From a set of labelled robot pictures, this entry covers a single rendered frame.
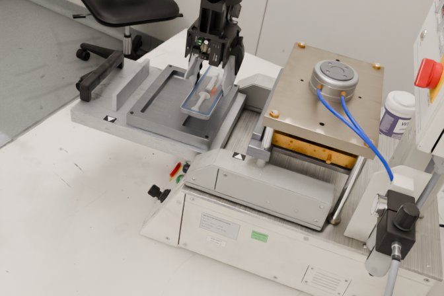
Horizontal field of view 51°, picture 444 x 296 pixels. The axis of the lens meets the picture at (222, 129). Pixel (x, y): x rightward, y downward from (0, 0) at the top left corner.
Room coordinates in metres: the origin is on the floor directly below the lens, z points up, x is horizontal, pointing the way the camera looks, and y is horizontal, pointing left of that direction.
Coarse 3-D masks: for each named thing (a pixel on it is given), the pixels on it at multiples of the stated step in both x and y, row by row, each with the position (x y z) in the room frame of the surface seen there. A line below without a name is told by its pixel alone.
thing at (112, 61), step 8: (112, 56) 0.83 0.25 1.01; (120, 56) 0.84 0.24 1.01; (104, 64) 0.79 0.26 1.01; (112, 64) 0.80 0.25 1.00; (120, 64) 0.84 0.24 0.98; (96, 72) 0.76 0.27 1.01; (104, 72) 0.77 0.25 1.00; (88, 80) 0.73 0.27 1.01; (96, 80) 0.74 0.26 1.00; (80, 88) 0.71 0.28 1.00; (88, 88) 0.71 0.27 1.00; (80, 96) 0.71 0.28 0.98; (88, 96) 0.71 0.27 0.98
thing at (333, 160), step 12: (276, 132) 0.61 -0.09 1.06; (276, 144) 0.61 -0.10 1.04; (288, 144) 0.61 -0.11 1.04; (300, 144) 0.60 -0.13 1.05; (312, 144) 0.60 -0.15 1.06; (300, 156) 0.60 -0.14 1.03; (312, 156) 0.60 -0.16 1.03; (324, 156) 0.59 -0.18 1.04; (336, 156) 0.59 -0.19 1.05; (348, 156) 0.59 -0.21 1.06; (336, 168) 0.59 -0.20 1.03; (348, 168) 0.59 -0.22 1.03
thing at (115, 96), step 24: (120, 72) 0.83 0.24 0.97; (144, 72) 0.82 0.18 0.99; (96, 96) 0.73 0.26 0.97; (120, 96) 0.71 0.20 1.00; (240, 96) 0.82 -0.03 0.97; (72, 120) 0.68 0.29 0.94; (96, 120) 0.67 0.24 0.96; (120, 120) 0.67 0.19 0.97; (144, 144) 0.65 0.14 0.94; (168, 144) 0.64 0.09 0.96; (216, 144) 0.66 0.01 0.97
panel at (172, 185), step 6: (180, 162) 0.80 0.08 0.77; (180, 168) 0.73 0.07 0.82; (174, 174) 0.73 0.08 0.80; (168, 180) 0.73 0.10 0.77; (174, 180) 0.68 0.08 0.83; (180, 180) 0.61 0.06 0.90; (168, 186) 0.69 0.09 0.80; (174, 186) 0.63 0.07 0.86; (180, 186) 0.59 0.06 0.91; (168, 192) 0.62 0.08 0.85; (174, 192) 0.59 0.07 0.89; (168, 198) 0.59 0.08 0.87; (156, 204) 0.65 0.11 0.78; (162, 204) 0.60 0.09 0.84; (156, 210) 0.60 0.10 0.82; (150, 216) 0.61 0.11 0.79; (144, 222) 0.61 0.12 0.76
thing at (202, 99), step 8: (208, 72) 0.79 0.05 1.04; (216, 72) 0.80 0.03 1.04; (200, 80) 0.76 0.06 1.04; (208, 80) 0.76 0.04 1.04; (216, 80) 0.77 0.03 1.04; (200, 88) 0.73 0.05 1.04; (208, 88) 0.73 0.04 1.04; (216, 88) 0.74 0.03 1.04; (192, 96) 0.70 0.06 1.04; (200, 96) 0.70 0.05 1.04; (208, 96) 0.71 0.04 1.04; (216, 96) 0.71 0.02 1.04; (184, 104) 0.67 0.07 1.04; (192, 104) 0.67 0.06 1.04; (200, 104) 0.68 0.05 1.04; (208, 104) 0.68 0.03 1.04; (200, 112) 0.65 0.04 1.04; (208, 112) 0.66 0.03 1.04
